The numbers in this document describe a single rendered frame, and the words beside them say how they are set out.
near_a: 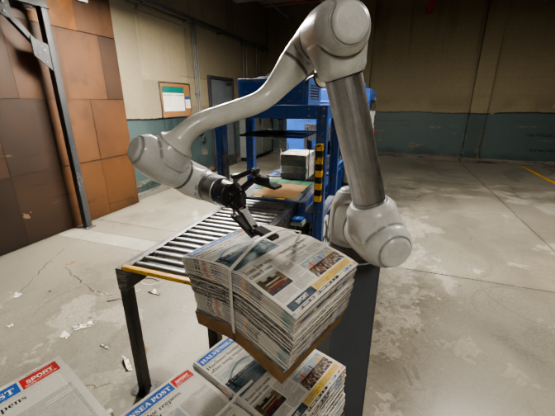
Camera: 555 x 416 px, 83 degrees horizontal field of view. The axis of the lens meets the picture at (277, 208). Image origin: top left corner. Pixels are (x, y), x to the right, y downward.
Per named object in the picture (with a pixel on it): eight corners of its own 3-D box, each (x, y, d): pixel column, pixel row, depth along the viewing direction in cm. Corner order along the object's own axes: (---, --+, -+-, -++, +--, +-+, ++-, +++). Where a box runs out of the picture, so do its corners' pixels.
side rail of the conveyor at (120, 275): (126, 290, 155) (122, 270, 151) (117, 289, 157) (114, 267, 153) (243, 209, 275) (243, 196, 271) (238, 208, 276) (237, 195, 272)
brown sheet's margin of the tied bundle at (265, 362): (341, 321, 95) (344, 311, 93) (282, 385, 74) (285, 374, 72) (300, 292, 103) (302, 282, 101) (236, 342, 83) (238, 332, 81)
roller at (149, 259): (225, 268, 153) (225, 278, 154) (147, 253, 168) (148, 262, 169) (220, 272, 148) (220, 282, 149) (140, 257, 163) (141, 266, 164)
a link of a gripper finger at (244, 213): (232, 200, 88) (230, 202, 89) (253, 233, 86) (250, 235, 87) (242, 196, 91) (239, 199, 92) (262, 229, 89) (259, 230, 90)
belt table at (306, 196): (304, 214, 256) (304, 202, 253) (233, 205, 277) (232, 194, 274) (321, 191, 319) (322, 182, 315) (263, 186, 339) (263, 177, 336)
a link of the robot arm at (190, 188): (213, 208, 101) (183, 193, 90) (184, 196, 109) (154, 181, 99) (227, 177, 102) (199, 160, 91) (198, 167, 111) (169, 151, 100)
